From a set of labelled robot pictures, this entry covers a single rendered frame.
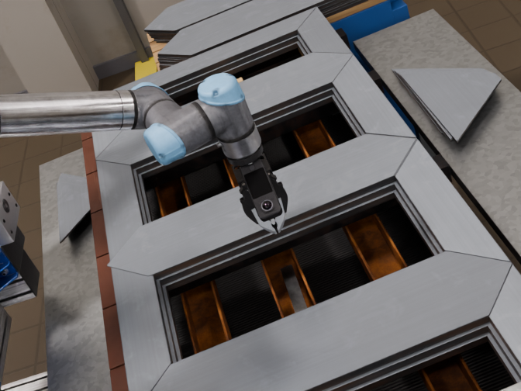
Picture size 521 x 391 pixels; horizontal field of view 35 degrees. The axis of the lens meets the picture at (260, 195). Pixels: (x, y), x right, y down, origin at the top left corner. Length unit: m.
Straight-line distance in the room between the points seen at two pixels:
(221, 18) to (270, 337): 1.38
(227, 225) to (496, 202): 0.58
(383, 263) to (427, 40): 0.80
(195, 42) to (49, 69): 1.82
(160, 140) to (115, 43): 3.09
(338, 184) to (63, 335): 0.76
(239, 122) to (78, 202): 0.98
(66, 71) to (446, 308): 3.12
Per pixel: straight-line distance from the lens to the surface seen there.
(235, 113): 1.48
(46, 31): 4.24
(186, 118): 1.47
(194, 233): 1.84
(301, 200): 1.81
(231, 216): 1.84
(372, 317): 1.53
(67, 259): 2.28
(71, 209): 2.38
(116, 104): 1.54
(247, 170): 1.55
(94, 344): 2.01
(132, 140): 2.25
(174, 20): 2.80
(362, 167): 1.84
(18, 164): 4.23
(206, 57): 2.48
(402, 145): 1.87
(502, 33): 3.84
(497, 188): 1.88
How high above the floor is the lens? 1.99
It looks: 37 degrees down
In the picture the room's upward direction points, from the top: 22 degrees counter-clockwise
